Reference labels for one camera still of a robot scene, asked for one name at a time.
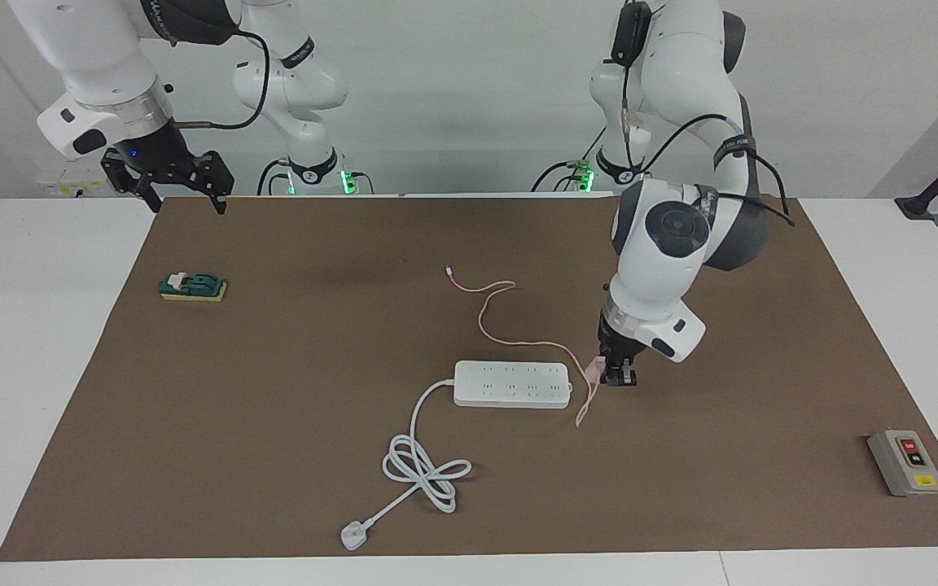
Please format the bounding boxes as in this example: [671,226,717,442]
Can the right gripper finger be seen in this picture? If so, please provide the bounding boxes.
[101,151,164,214]
[191,151,235,216]

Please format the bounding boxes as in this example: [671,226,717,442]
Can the pink charging cable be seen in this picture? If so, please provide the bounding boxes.
[445,265,604,429]

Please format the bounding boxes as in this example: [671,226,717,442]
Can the white power strip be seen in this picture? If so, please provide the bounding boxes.
[454,361,573,409]

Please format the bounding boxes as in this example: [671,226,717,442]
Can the white box with yellow labels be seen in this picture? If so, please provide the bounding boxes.
[37,173,105,198]

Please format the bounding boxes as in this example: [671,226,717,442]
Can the brown table mat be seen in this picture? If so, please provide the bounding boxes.
[0,195,938,562]

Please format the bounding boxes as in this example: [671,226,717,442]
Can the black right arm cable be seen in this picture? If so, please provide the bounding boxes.
[139,0,274,131]

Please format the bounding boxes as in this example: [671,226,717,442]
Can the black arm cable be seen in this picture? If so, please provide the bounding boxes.
[611,0,796,229]
[139,0,274,131]

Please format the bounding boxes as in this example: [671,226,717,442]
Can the black base cable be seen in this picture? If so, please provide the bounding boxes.
[256,157,295,196]
[530,155,596,195]

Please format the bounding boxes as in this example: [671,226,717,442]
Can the green knife switch block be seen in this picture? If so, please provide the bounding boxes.
[159,271,228,303]

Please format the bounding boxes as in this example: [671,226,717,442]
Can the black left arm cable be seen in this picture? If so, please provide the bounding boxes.
[611,0,796,229]

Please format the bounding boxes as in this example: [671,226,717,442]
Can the grey on-off switch box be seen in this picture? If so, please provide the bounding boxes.
[867,429,938,497]

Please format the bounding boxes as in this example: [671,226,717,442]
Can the white power cord with plug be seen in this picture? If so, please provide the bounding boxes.
[340,378,472,552]

